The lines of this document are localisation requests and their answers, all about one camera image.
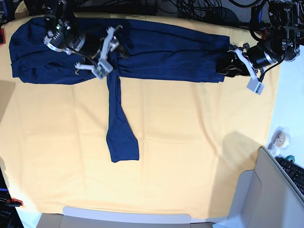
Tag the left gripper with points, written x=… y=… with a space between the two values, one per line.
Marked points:
x=259 y=56

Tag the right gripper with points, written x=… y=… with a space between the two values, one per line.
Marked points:
x=91 y=45

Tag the dark blue long-sleeve shirt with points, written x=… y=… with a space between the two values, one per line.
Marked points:
x=156 y=51

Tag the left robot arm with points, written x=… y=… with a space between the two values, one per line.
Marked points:
x=278 y=28

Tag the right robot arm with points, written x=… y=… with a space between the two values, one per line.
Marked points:
x=63 y=34

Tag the yellow table cloth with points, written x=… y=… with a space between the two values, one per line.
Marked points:
x=195 y=139

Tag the clear tape dispenser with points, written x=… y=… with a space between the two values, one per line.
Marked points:
x=280 y=140

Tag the green tape roll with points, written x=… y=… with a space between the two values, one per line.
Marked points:
x=290 y=158

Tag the red clamp top left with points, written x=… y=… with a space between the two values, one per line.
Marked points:
x=2 y=37

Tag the red clamp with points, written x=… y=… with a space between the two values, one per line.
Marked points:
x=13 y=203
x=2 y=37

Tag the black keyboard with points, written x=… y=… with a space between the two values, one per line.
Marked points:
x=295 y=172

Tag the white cardboard box bottom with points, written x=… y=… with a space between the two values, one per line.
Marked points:
x=86 y=218

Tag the red clamp bottom left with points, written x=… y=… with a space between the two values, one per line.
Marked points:
x=13 y=203

